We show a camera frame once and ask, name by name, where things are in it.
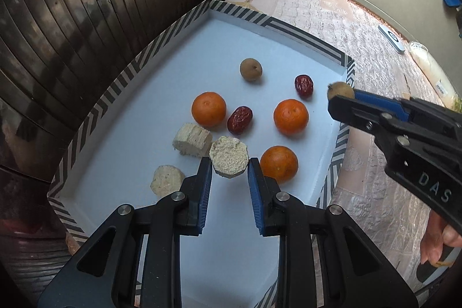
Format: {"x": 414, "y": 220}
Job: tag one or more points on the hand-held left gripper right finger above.
{"x": 255, "y": 196}

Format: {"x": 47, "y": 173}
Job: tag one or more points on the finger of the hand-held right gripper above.
{"x": 382, "y": 102}
{"x": 357, "y": 113}

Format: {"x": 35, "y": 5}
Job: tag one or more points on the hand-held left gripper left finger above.
{"x": 205, "y": 196}

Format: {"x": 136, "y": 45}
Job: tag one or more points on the brown longan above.
{"x": 343, "y": 89}
{"x": 251, "y": 69}

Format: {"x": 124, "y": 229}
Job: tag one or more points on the orange mandarin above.
{"x": 279, "y": 163}
{"x": 291, "y": 116}
{"x": 208, "y": 108}

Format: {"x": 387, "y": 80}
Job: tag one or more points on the pale green cake piece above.
{"x": 192, "y": 141}

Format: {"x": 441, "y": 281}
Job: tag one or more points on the red jujube date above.
{"x": 239, "y": 119}
{"x": 304, "y": 85}

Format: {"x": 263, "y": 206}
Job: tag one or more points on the striped rim white box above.
{"x": 151, "y": 106}

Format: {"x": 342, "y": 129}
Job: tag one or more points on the person's right hand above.
{"x": 435, "y": 239}

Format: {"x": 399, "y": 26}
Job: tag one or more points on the plastic wrapped white radish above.
{"x": 431, "y": 68}

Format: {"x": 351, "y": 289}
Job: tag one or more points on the pink quilted bedspread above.
{"x": 361, "y": 41}

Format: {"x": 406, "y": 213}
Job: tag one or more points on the white oval device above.
{"x": 391, "y": 37}

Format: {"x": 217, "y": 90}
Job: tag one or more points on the wooden slatted panel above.
{"x": 90, "y": 23}

